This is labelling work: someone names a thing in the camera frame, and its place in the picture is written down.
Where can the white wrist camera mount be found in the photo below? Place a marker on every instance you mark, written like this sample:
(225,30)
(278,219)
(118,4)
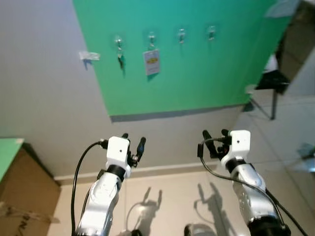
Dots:
(239,142)
(118,147)

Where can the green wall board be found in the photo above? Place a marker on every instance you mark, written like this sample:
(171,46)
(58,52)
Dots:
(197,73)

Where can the black chair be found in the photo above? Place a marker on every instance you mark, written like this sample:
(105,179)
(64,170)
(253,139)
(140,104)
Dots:
(273,81)

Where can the dark hanging keys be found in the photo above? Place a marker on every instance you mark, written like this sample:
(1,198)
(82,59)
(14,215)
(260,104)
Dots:
(119,58)

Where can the white tag with yellow logo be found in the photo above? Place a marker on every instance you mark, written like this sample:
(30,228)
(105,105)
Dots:
(152,62)

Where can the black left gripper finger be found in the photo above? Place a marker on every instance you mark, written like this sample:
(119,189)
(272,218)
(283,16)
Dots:
(125,136)
(141,147)

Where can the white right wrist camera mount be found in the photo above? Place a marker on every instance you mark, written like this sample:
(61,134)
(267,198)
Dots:
(239,142)

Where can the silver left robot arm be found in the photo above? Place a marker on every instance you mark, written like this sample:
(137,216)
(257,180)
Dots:
(101,201)

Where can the brown cardboard box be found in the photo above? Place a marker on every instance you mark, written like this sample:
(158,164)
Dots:
(24,196)

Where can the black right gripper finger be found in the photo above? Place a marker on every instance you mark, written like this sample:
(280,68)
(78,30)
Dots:
(225,133)
(208,141)

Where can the seated person in white shirt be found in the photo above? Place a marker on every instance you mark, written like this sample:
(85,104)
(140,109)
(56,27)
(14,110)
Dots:
(270,64)

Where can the clear suction hook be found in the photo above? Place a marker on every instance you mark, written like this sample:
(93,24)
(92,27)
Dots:
(151,38)
(211,32)
(118,41)
(181,35)

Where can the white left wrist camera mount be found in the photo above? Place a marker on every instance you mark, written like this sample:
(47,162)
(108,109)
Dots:
(118,147)

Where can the white tape piece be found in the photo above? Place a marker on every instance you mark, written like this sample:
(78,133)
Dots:
(281,9)
(250,89)
(89,55)

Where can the grey robot right leg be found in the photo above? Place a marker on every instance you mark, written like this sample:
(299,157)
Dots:
(199,230)

